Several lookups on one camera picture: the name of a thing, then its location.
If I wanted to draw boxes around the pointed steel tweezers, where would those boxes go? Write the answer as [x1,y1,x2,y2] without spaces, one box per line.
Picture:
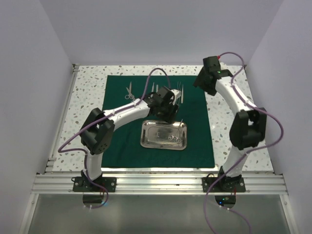
[180,85,184,104]

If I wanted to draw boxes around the steel instrument tray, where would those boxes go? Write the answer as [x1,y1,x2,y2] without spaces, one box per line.
[140,120,187,151]

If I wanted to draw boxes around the steel needle holder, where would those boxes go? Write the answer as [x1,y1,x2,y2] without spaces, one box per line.
[168,120,183,144]

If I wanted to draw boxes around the dark green surgical cloth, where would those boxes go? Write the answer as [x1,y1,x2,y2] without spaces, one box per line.
[102,76,215,168]

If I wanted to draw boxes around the steel surgical scissors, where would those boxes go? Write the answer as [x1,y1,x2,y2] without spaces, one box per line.
[125,88,135,101]

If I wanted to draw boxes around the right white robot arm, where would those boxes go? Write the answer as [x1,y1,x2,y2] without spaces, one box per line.
[193,56,267,193]

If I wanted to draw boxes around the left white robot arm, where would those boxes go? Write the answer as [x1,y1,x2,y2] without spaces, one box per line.
[80,86,182,192]

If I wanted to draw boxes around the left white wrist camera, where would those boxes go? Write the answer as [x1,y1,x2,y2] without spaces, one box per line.
[171,89,181,101]

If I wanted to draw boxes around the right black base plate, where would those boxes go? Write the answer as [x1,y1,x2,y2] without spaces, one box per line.
[201,175,246,193]

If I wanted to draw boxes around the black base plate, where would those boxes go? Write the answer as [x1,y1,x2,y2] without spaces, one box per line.
[201,175,246,193]
[71,176,117,193]

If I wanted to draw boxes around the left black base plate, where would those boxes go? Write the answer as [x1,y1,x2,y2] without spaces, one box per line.
[71,176,117,193]

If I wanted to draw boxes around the aluminium mounting rail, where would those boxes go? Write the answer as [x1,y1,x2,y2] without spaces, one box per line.
[31,172,288,195]

